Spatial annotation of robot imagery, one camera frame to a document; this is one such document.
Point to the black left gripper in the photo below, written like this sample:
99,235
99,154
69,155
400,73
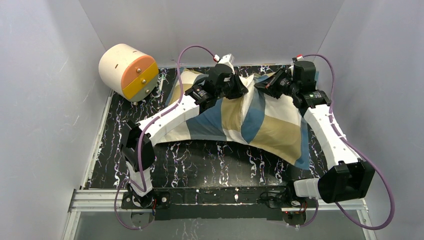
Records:
230,84

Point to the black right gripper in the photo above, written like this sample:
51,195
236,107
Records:
276,84

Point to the blue beige white pillowcase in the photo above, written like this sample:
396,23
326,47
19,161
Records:
256,119

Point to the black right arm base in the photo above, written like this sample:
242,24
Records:
285,197

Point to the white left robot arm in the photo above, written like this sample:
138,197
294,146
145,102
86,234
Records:
137,145

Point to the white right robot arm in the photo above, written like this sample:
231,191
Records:
348,176

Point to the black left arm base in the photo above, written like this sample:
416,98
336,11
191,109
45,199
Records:
144,205

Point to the round cream drawer cabinet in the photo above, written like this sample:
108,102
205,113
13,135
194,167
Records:
129,72

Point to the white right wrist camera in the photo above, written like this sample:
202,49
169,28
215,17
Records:
299,57

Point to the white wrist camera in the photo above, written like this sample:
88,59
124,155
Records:
225,60
299,57

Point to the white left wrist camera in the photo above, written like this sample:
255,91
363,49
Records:
225,60

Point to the aluminium table frame rail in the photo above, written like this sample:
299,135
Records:
196,166

